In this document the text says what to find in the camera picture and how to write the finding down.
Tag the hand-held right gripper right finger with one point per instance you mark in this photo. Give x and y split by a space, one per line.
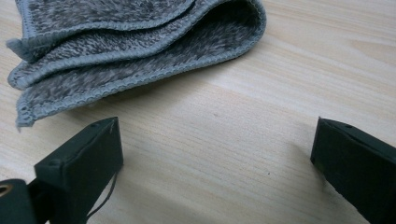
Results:
358 168

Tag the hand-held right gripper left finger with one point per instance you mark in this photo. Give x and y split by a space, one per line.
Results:
84 161

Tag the grey fleece towel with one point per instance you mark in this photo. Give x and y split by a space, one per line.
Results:
130 46

